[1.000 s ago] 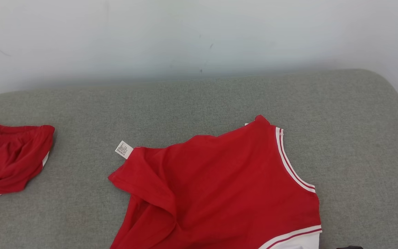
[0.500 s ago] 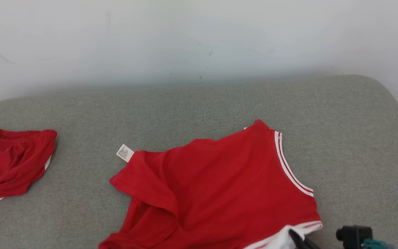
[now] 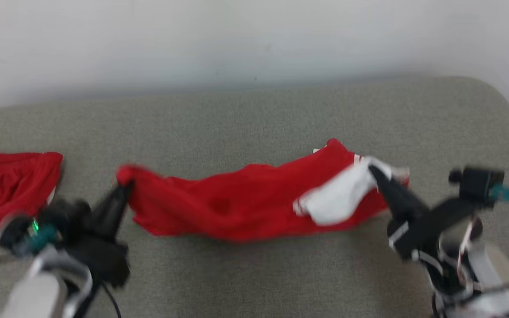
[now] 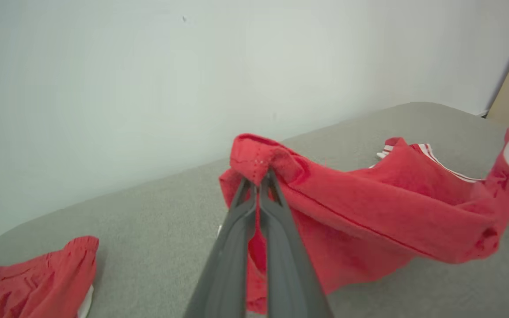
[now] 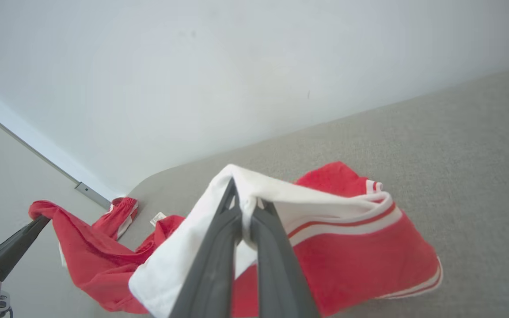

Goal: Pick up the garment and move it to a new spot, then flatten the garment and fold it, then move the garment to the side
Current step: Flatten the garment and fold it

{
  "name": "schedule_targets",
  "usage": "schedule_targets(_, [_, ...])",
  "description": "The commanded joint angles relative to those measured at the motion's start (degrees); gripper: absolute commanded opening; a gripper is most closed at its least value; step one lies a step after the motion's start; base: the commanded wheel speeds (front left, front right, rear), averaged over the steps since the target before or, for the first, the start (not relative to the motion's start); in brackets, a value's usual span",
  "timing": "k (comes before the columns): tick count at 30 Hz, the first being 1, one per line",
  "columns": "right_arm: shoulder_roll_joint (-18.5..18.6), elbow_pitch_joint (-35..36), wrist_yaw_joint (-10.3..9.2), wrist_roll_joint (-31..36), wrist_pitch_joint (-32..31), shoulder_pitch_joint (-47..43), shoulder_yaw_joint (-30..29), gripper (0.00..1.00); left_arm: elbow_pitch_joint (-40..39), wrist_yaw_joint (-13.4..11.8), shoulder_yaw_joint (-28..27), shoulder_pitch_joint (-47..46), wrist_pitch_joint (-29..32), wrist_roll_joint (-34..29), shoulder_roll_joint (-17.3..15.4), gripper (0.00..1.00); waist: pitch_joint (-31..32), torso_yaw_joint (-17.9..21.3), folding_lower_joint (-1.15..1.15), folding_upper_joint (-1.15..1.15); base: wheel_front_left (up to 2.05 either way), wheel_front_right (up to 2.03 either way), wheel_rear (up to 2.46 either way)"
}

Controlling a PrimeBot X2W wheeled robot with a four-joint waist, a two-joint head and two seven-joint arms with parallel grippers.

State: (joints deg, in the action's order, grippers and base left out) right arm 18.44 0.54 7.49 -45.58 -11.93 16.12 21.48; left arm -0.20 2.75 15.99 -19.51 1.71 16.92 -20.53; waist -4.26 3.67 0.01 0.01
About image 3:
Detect grey fabric sofa cushion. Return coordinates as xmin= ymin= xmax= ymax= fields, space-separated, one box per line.
xmin=0 ymin=76 xmax=509 ymax=318

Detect red basketball jersey white trim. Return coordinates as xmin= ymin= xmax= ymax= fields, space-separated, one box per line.
xmin=115 ymin=138 xmax=410 ymax=242

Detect red shorts white stripes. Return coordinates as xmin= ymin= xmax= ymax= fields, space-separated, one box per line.
xmin=0 ymin=148 xmax=64 ymax=252

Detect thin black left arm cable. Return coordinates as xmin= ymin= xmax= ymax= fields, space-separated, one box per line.
xmin=100 ymin=283 xmax=122 ymax=318

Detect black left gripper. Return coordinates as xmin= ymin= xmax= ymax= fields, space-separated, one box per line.
xmin=58 ymin=181 xmax=132 ymax=288

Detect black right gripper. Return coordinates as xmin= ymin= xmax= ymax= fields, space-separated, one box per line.
xmin=368 ymin=165 xmax=480 ymax=262

